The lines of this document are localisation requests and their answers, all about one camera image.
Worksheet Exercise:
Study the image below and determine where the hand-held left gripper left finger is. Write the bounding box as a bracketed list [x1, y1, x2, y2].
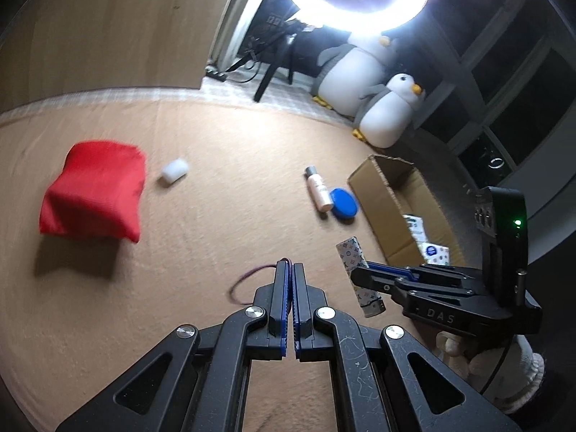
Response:
[56, 261, 291, 432]

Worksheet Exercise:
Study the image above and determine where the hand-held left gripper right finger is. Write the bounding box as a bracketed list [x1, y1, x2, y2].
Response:
[292, 262, 523, 432]

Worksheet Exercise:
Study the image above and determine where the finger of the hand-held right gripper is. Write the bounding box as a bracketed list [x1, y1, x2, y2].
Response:
[366, 261, 484, 282]
[350, 266, 491, 327]

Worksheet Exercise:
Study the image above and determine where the patterned tissue pack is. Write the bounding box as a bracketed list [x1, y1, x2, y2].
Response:
[418, 243, 451, 266]
[335, 236, 386, 319]

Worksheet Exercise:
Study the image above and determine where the purple cord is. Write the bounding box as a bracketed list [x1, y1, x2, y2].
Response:
[230, 257, 293, 305]

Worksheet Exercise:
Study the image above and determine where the cardboard box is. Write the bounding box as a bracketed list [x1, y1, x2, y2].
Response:
[347, 154, 466, 267]

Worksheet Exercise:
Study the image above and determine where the blue round tin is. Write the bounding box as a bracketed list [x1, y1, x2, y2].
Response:
[329, 188, 359, 222]

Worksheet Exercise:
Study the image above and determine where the small pink bottle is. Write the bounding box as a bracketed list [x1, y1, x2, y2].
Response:
[305, 166, 334, 212]

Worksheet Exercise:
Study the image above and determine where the small white cylinder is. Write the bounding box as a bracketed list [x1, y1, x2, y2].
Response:
[157, 157, 189, 186]

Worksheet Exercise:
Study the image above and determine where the red fabric pouch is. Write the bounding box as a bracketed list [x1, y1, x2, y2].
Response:
[38, 141, 147, 244]

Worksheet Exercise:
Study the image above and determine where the person's right forearm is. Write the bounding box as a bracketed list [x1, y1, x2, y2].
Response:
[436, 330, 546, 415]

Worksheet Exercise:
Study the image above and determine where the small penguin plush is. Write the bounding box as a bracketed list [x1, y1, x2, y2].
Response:
[351, 73, 426, 148]

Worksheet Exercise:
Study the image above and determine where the large penguin plush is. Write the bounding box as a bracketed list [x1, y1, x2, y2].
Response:
[312, 35, 399, 118]

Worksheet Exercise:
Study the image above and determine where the checked bed sheet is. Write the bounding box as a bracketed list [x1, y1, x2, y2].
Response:
[200, 74, 356, 122]

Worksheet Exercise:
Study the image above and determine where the black tripod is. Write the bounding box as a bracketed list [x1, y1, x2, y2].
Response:
[253, 18, 316, 103]

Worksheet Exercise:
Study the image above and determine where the wooden board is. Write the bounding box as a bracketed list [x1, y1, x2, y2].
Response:
[0, 0, 271, 113]

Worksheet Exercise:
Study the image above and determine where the white ring light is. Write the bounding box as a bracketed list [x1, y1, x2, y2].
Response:
[279, 0, 433, 37]

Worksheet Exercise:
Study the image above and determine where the white window frame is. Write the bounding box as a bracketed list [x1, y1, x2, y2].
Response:
[209, 0, 289, 70]

